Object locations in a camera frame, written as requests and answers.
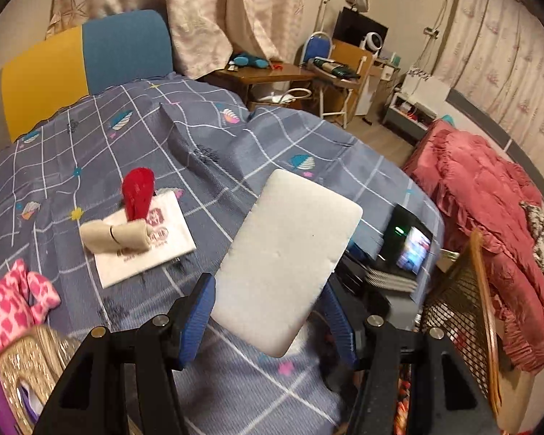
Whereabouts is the beige cloth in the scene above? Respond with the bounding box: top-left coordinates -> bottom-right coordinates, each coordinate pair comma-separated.
79,218 -> 151,254

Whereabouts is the gold glittery bag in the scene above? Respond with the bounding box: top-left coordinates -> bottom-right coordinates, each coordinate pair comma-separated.
0,324 -> 80,435

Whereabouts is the white handled basket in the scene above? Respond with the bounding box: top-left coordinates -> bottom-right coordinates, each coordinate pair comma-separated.
256,87 -> 311,107

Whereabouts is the wire basket with wooden frame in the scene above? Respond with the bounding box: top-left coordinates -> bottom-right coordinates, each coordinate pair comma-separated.
392,229 -> 504,435

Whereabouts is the red knit cloth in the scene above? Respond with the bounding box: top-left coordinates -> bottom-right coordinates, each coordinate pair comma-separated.
121,167 -> 157,224

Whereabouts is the white foam sponge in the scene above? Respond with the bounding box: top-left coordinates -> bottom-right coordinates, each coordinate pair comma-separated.
212,169 -> 364,359

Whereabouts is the floral window curtain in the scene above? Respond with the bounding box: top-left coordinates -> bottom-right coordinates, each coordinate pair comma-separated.
433,0 -> 544,164

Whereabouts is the beige patterned curtain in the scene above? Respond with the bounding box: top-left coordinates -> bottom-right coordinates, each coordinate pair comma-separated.
45,0 -> 334,80

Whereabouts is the red ruffled blanket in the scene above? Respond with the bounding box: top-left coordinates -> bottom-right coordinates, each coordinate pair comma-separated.
403,118 -> 544,374

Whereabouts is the black monitor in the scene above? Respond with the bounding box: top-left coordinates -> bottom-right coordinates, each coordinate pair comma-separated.
333,7 -> 389,50

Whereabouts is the white low shelf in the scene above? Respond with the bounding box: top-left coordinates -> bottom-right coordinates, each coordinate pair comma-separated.
383,72 -> 449,137

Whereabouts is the white ring fan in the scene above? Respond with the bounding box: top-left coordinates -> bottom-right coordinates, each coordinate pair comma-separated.
359,32 -> 386,53

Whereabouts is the pink spotted plush toy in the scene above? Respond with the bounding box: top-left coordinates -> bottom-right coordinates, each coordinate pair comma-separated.
0,258 -> 62,356

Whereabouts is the white printed paper packet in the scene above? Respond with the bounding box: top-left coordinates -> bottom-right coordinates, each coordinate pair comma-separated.
91,189 -> 198,289

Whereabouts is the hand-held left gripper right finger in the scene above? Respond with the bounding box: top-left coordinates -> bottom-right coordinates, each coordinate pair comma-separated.
320,283 -> 502,435

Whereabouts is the grey yellow blue headboard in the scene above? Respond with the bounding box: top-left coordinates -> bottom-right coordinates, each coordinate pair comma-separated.
0,9 -> 173,143

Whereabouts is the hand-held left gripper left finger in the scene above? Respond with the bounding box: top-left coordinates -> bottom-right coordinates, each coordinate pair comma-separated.
32,272 -> 217,435

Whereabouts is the light wooden desk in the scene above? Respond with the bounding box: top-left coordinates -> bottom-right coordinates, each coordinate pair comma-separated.
320,38 -> 402,119

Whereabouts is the grey grid bedsheet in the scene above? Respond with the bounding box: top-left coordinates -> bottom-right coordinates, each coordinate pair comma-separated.
0,72 -> 445,435

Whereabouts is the teal plush toy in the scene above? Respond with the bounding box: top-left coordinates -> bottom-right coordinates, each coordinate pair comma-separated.
230,52 -> 270,70

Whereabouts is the blue folding chair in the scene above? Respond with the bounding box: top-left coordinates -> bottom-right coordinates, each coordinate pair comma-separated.
301,32 -> 368,130

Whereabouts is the dark wooden desk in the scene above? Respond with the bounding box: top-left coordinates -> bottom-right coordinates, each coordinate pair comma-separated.
202,61 -> 320,109

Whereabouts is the dark striped bundle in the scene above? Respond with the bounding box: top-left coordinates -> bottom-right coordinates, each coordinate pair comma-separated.
308,57 -> 361,80

